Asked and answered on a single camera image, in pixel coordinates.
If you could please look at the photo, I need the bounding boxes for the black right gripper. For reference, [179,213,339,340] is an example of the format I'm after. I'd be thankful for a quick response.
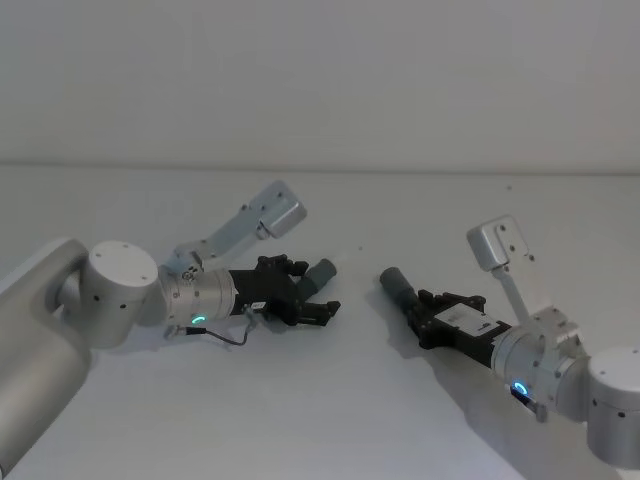
[378,266,513,370]

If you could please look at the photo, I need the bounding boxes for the white table cloth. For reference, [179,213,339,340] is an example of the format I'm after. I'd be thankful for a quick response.
[0,158,640,480]

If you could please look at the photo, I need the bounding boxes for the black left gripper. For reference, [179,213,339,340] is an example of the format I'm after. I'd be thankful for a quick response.
[227,255,342,329]

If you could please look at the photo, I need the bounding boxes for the thin dark wrist cable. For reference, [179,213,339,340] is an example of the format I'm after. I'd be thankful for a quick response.
[164,305,267,349]

